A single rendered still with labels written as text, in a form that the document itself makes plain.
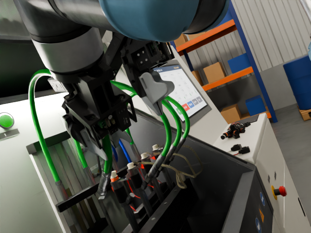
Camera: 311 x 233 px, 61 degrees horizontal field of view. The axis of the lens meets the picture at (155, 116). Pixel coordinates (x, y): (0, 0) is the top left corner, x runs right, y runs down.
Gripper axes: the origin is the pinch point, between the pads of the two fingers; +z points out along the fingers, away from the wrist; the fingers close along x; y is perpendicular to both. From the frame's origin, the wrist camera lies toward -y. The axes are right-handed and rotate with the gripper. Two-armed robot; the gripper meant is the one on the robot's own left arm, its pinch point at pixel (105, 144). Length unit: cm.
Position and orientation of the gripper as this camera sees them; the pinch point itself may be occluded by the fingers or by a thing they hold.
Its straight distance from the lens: 50.0
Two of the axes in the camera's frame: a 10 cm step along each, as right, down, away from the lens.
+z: 1.1, 6.8, 7.2
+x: 7.2, -5.6, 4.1
